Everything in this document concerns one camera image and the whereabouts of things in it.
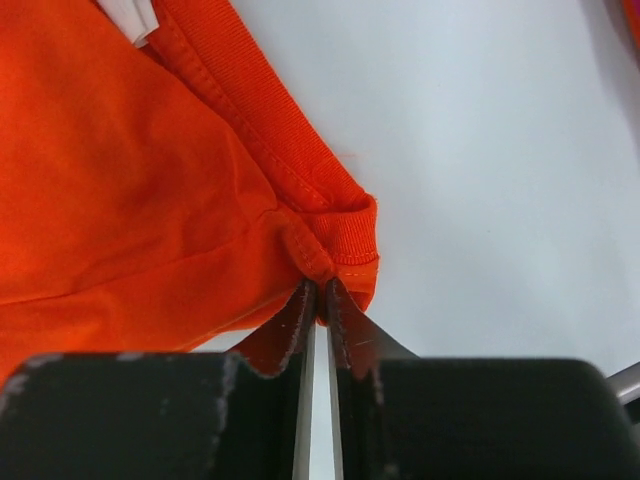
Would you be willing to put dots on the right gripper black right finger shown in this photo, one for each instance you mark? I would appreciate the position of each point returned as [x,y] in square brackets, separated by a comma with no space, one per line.
[397,415]

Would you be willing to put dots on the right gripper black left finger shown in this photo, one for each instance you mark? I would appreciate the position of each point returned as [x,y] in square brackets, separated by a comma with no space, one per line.
[244,413]

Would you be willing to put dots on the orange t shirt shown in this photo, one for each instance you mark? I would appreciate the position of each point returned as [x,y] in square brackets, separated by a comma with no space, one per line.
[153,198]

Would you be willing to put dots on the aluminium rail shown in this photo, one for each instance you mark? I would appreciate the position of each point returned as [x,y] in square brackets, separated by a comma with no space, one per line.
[626,384]

